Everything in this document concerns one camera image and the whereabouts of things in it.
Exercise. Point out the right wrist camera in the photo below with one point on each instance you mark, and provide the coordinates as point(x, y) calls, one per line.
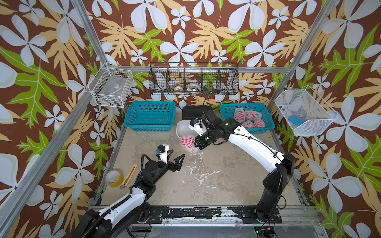
point(197, 126)

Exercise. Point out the netted apple top right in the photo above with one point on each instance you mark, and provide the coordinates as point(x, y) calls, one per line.
point(253, 115)

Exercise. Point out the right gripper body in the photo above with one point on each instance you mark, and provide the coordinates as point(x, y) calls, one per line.
point(206, 139)

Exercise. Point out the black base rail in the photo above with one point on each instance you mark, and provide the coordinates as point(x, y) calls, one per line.
point(157, 214)

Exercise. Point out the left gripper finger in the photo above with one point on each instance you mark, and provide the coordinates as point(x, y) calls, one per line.
point(177, 164)
point(148, 165)

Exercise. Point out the white rectangular tub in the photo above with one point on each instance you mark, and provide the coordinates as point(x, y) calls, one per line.
point(182, 129)

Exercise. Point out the left teal plastic basket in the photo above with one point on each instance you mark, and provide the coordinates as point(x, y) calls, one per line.
point(150, 116)

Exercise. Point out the black plastic case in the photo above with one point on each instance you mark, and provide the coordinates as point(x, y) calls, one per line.
point(191, 112)

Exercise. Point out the white wire basket left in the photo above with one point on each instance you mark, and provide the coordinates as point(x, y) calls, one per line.
point(110, 86)

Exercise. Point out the black wire wall basket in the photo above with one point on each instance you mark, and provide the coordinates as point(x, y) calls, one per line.
point(213, 77)

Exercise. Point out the blue object in basket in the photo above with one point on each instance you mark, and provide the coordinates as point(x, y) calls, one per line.
point(296, 120)

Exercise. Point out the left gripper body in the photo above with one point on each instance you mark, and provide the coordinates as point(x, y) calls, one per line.
point(161, 169)

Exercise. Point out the yellow box cutter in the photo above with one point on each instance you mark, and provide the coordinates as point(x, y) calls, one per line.
point(129, 176)

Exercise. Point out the yellow tape roll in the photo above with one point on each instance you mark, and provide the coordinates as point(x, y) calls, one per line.
point(114, 178)

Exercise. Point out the white wire basket right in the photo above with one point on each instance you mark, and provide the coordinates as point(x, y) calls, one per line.
point(308, 105)

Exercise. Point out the white item in wire basket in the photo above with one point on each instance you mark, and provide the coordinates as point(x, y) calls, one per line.
point(193, 87)

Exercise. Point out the white wire basket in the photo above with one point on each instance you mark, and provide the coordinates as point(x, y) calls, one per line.
point(110, 86)
point(308, 105)

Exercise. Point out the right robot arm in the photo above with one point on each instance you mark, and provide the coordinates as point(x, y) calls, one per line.
point(280, 167)

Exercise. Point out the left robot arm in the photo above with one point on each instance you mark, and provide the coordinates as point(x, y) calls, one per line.
point(112, 220)

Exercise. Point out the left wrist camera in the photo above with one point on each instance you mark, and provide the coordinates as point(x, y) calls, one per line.
point(162, 153)

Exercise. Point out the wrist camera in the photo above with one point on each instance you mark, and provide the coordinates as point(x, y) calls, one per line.
point(162, 153)
point(197, 126)

